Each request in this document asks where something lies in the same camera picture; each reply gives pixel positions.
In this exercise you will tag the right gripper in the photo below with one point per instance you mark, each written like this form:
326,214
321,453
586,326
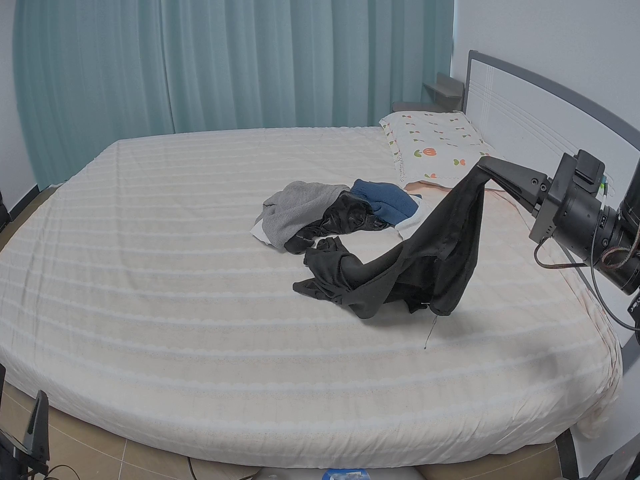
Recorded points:
580,223

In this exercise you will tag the white printed pillow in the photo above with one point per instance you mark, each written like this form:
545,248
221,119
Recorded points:
435,143

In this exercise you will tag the black T-shirt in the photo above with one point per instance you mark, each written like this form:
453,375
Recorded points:
450,248

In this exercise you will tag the black chest of drawers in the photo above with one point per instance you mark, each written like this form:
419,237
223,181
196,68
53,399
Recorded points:
4,213

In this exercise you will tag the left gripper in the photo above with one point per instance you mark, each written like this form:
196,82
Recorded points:
15,460

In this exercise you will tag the bed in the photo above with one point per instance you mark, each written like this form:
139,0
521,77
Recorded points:
175,268

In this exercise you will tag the pile of clothes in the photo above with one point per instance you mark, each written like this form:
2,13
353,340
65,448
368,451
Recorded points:
310,208

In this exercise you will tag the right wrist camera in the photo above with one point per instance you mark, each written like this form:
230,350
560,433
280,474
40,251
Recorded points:
590,168

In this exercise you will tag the grey bedside table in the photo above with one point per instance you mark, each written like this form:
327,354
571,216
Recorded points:
440,93

